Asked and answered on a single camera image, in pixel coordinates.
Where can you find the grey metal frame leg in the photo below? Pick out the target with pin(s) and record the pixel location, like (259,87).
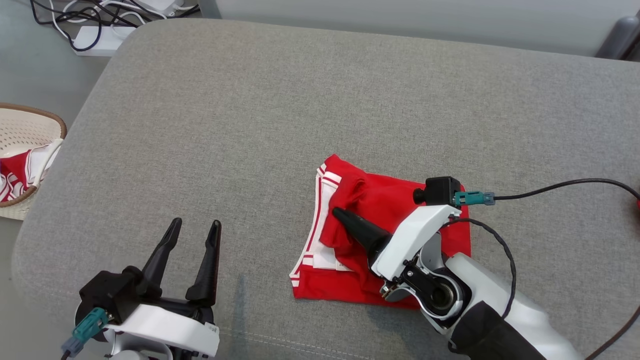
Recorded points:
(620,40)
(210,9)

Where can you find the white woven laundry basket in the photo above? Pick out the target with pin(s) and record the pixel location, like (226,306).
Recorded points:
(25,127)

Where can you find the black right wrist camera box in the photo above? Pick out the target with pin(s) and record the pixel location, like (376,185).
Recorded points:
(440,190)

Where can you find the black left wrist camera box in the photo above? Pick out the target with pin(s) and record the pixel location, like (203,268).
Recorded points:
(110,295)

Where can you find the red shorts white striped hems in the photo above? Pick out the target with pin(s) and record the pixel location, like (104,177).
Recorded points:
(380,200)

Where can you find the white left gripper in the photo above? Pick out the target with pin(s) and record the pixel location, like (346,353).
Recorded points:
(175,325)

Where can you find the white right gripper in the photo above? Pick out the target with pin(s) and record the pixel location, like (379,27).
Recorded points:
(415,240)

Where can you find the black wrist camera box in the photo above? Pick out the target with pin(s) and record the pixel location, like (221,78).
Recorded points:
(440,190)
(110,295)

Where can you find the red white garment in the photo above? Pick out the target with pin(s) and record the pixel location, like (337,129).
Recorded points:
(15,170)

